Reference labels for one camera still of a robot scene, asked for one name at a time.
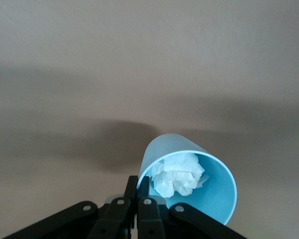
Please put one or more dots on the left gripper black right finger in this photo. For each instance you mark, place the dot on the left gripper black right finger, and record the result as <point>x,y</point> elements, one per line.
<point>149,219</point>

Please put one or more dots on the light blue plastic cup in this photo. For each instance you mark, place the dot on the light blue plastic cup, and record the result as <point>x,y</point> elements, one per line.
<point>214,189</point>

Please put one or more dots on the crumpled white paper tissue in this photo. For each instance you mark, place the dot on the crumpled white paper tissue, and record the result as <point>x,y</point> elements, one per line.
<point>179,174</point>

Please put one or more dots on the brown table cloth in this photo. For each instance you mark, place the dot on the brown table cloth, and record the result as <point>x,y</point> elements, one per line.
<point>89,49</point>

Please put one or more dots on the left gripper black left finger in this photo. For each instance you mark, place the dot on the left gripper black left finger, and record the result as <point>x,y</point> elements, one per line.
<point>114,216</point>

